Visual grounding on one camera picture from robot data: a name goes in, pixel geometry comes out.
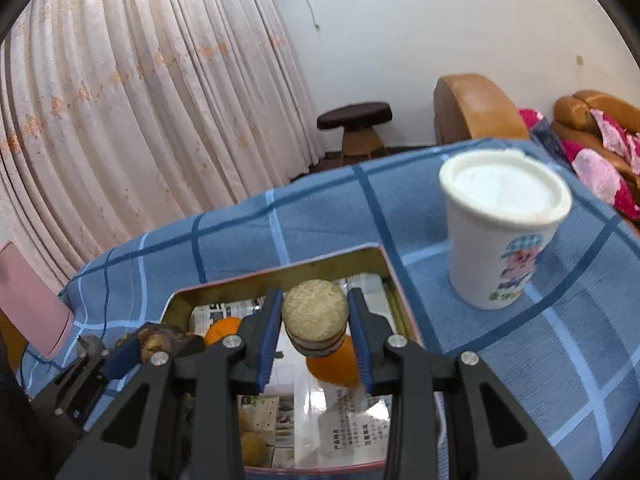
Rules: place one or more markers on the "brown wooden furniture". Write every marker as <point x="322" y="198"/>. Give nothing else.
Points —
<point x="10" y="345"/>

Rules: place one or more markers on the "large orange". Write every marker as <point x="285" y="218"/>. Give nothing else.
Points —
<point x="336" y="367"/>

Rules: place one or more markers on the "dark round wooden stool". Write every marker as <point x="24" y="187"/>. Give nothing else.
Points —
<point x="355" y="115"/>

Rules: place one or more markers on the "brown leather armchair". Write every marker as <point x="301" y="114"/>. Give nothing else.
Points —
<point x="475" y="110"/>

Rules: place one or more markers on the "pink tin box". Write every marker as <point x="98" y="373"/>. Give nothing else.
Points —
<point x="400" y="300"/>

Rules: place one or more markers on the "pink floral cushion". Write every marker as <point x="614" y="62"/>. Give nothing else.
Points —
<point x="531" y="121"/>
<point x="600" y="177"/>

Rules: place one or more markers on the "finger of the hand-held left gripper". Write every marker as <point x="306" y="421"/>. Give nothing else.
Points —
<point x="121" y="360"/>

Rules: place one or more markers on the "pink floral curtain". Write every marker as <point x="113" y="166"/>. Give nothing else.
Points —
<point x="140" y="100"/>

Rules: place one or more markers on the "small orange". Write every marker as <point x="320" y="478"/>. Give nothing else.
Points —
<point x="222" y="332"/>

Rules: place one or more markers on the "blue plaid bed sheet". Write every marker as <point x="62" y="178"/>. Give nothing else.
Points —
<point x="325" y="220"/>

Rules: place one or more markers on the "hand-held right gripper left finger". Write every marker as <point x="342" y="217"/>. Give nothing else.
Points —
<point x="267" y="347"/>

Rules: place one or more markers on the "white lidded paper cup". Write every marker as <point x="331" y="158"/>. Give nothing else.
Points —
<point x="495" y="240"/>

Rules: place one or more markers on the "brown leather sofa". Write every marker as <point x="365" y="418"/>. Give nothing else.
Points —
<point x="575" y="120"/>

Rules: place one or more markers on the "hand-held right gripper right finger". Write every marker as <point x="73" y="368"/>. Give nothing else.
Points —
<point x="361" y="347"/>

